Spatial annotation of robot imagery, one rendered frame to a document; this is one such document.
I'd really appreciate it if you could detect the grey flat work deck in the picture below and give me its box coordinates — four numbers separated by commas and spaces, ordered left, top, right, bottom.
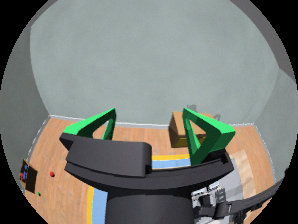
192, 159, 243, 224

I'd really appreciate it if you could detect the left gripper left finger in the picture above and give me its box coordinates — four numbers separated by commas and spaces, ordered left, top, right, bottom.
64, 108, 117, 140

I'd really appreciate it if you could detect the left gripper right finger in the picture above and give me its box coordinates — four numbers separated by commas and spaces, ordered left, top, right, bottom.
182, 108, 235, 165

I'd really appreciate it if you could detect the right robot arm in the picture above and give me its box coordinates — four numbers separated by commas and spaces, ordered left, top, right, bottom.
193, 179, 283, 220

